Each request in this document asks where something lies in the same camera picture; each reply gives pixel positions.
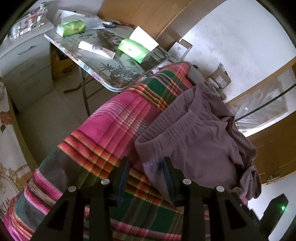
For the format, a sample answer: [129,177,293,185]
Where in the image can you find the white paper card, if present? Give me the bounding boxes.
[129,26,160,52]

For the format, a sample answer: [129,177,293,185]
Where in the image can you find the white tube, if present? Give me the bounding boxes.
[78,40,116,60]

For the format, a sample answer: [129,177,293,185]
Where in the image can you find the clear plastic curtain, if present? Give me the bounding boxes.
[228,81,296,137]

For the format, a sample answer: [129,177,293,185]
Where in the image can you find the plaid bed sheet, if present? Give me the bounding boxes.
[3,61,249,241]

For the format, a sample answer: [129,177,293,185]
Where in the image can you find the black pole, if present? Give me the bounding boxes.
[233,84,296,122]

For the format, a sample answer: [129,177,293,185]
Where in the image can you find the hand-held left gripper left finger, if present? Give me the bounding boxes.
[30,157,130,241]

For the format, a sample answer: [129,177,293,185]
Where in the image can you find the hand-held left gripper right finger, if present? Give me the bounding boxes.
[163,157,266,241]

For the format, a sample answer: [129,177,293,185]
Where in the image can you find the clear plastic bag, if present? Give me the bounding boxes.
[80,14,106,30]

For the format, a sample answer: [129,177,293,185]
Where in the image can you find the green tissue packet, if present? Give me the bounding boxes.
[56,20,87,37]
[118,39,151,63]

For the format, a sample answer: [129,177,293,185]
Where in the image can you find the pile of small boxes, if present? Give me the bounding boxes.
[9,2,48,38]

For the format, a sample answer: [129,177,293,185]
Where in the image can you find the yellow bag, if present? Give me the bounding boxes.
[51,49,75,75]

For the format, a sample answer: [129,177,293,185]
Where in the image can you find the purple fleece pants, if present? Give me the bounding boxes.
[134,83,262,204]

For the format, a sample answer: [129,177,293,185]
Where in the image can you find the small white box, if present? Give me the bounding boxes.
[168,39,193,61]

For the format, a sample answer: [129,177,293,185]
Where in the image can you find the wooden door frame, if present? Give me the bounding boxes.
[225,66,296,106]

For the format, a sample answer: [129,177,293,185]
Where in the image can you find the white drawer cabinet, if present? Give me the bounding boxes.
[0,19,55,112]

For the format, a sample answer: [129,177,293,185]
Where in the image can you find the brown cardboard box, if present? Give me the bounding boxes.
[211,62,232,89]

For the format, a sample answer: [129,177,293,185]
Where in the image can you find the wooden wardrobe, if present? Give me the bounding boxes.
[97,0,226,52]

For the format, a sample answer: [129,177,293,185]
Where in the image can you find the floral white cloth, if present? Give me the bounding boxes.
[0,81,38,219]

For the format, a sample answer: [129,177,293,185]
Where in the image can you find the wooden door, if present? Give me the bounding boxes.
[248,125,296,186]

